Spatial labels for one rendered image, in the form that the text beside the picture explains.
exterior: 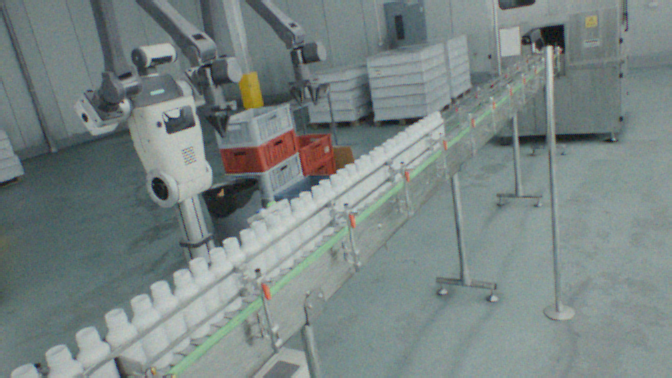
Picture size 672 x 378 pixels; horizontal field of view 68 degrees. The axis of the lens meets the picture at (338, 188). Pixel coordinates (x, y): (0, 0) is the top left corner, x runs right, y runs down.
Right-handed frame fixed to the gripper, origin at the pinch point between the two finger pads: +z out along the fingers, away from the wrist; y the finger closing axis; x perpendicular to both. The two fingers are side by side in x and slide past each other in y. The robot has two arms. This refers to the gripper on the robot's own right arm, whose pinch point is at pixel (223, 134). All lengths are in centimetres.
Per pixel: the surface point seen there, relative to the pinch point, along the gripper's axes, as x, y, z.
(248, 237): -15.7, 15.8, 25.4
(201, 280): -34.0, 15.4, 28.6
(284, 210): 2.0, 15.0, 24.6
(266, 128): 206, -160, 37
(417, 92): 645, -210, 80
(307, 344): 0, 14, 70
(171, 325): -46, 16, 34
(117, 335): -58, 15, 28
